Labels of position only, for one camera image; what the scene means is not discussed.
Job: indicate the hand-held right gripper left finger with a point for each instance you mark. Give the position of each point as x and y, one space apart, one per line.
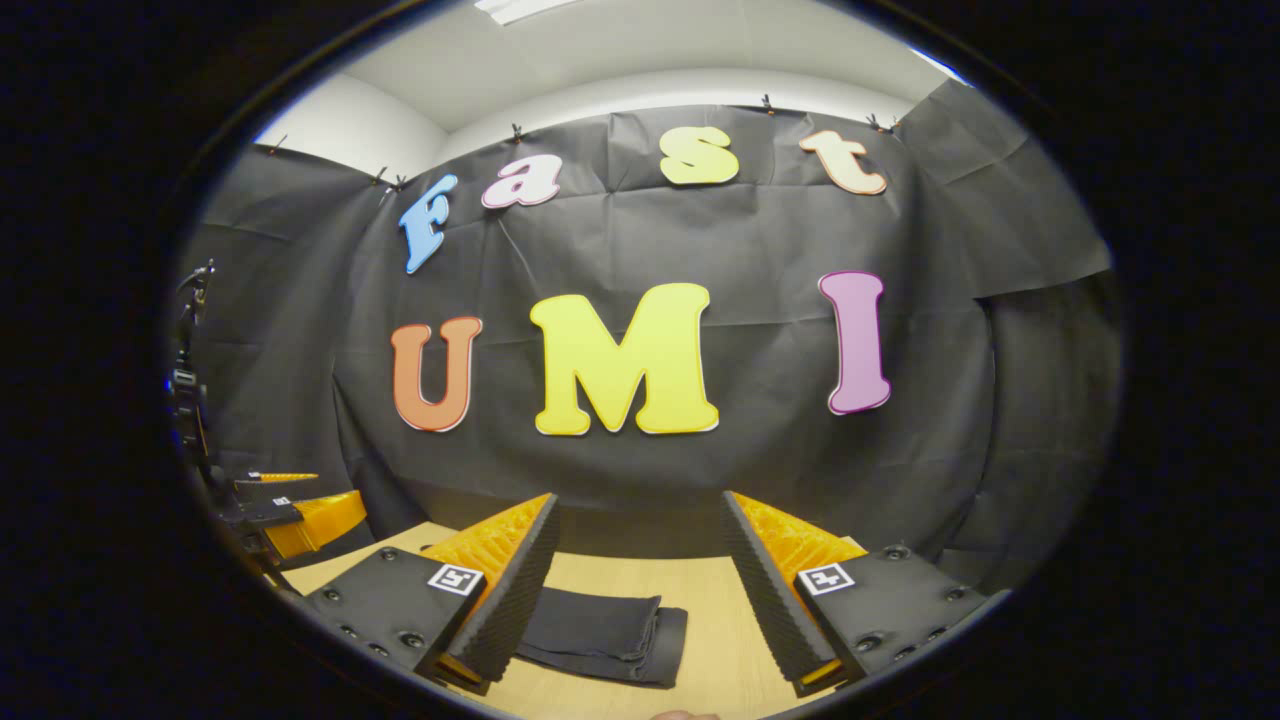
515 600

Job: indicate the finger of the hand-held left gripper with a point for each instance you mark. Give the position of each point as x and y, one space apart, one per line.
270 513
265 480

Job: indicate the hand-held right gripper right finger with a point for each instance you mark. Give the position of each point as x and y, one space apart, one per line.
775 605

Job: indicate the dark grey jeans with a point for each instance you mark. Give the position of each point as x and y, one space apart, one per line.
600 630

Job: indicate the black backdrop cloth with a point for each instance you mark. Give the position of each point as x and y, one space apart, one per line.
760 470

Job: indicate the row of black cloth clips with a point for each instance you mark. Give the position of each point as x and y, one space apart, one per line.
517 132

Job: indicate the ceiling light panel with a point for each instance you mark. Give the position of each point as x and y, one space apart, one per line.
520 9

